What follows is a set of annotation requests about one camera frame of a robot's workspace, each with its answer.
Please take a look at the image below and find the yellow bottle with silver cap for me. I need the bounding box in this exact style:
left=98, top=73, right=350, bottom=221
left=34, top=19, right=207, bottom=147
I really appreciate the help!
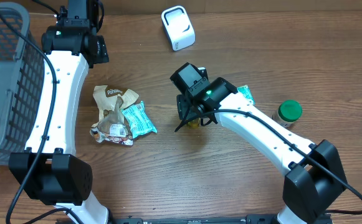
left=186, top=118, right=201, bottom=129

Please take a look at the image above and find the white barcode scanner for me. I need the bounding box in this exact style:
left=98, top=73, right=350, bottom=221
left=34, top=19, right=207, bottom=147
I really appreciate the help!
left=161, top=5, right=196, bottom=51

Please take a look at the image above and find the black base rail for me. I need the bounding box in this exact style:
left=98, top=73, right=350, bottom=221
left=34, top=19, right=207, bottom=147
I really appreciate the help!
left=110, top=214, right=275, bottom=224

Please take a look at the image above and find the teal white large packet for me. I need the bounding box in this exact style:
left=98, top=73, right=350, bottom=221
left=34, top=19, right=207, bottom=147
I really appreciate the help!
left=121, top=101, right=157, bottom=139

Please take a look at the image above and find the brown snack package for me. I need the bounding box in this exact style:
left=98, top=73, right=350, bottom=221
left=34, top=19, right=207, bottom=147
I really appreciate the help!
left=90, top=85, right=139, bottom=146

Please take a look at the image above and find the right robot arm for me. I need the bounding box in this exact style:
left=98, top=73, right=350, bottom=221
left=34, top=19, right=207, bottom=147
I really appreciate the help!
left=170, top=63, right=346, bottom=223

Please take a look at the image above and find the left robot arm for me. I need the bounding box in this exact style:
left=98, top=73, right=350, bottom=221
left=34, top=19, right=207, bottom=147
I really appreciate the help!
left=9, top=1, right=112, bottom=223

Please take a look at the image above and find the grey plastic shopping basket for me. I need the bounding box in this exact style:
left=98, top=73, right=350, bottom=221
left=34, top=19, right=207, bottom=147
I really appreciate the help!
left=0, top=2, right=44, bottom=166

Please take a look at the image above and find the green lid white jar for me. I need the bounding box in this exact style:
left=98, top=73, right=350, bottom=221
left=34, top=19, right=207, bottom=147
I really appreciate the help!
left=272, top=100, right=303, bottom=128

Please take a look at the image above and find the teal white small packet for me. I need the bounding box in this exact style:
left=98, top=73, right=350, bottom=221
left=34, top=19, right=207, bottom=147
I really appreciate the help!
left=237, top=85, right=255, bottom=105

